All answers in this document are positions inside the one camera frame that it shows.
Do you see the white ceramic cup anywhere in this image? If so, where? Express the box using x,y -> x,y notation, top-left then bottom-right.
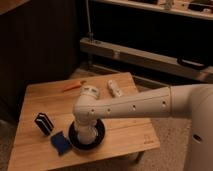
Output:
78,128 -> 98,145

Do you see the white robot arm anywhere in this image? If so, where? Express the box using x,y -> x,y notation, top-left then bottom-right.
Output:
73,84 -> 213,171

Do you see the black white striped eraser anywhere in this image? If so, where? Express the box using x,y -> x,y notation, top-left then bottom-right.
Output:
34,113 -> 54,135

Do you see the white cylindrical bottle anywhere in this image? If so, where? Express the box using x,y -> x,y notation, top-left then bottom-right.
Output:
107,80 -> 123,98

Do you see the metal vertical pole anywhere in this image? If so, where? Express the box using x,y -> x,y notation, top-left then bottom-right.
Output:
86,0 -> 93,42

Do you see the black round plate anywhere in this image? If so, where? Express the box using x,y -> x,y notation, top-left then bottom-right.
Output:
68,119 -> 105,150

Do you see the long wooden shelf beam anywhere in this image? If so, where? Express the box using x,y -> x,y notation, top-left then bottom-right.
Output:
80,38 -> 213,83

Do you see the blue sponge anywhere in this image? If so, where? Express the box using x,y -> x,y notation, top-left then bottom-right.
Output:
50,131 -> 72,156

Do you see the black handle on shelf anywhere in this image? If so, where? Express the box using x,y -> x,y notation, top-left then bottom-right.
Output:
177,59 -> 209,70

